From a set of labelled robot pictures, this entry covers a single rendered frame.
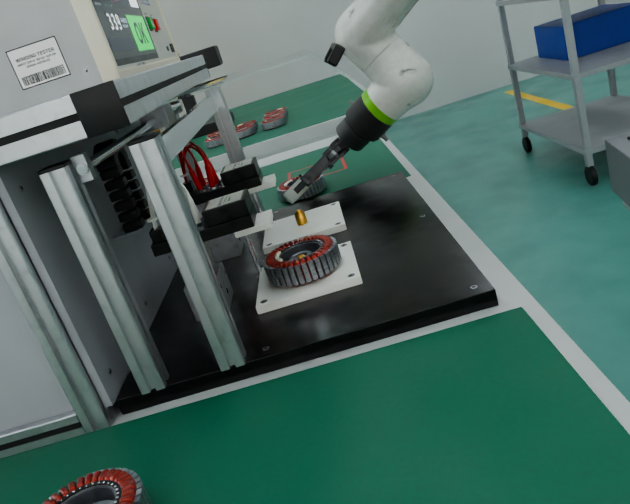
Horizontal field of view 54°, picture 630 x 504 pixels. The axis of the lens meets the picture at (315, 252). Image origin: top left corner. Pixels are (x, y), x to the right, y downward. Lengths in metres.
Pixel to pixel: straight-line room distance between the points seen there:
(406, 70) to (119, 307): 0.78
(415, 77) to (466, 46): 5.13
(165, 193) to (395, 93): 0.70
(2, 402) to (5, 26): 0.44
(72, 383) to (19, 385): 0.06
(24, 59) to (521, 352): 0.64
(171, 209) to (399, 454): 0.35
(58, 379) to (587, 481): 0.56
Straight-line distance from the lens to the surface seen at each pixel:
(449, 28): 6.36
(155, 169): 0.68
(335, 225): 1.08
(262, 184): 1.09
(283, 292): 0.87
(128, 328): 0.75
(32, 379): 0.81
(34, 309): 0.76
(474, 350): 0.68
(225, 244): 1.12
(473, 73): 6.44
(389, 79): 1.28
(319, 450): 0.61
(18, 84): 0.84
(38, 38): 0.82
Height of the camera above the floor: 1.11
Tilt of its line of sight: 19 degrees down
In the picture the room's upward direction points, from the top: 18 degrees counter-clockwise
